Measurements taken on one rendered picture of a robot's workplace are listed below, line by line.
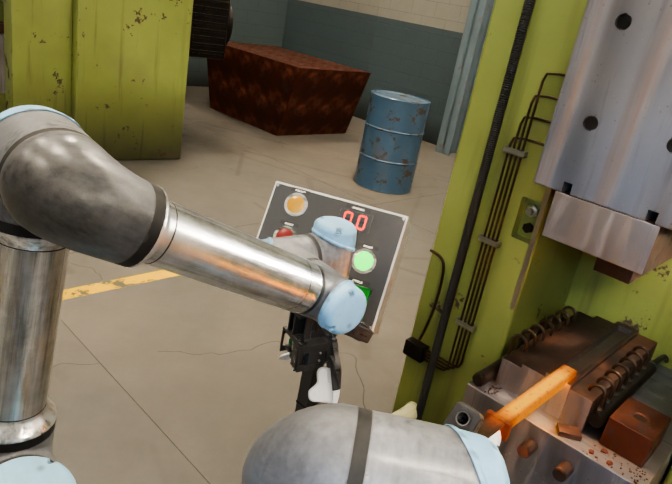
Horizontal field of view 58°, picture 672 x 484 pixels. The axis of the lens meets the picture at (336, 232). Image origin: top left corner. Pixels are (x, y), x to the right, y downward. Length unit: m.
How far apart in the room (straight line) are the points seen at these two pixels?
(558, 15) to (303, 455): 1.10
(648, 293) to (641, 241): 0.54
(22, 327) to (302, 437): 0.40
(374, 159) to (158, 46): 2.14
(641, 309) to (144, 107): 4.64
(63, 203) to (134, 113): 5.01
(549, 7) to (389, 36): 7.84
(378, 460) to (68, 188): 0.39
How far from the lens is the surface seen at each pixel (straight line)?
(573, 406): 1.37
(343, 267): 1.02
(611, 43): 1.24
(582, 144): 1.25
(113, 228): 0.65
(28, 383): 0.87
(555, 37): 1.43
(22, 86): 5.46
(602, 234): 1.25
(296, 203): 1.47
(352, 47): 9.70
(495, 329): 1.56
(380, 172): 5.82
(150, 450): 2.47
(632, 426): 1.35
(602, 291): 1.80
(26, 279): 0.80
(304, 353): 1.08
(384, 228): 1.42
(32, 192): 0.66
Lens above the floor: 1.64
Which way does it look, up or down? 21 degrees down
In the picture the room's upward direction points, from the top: 11 degrees clockwise
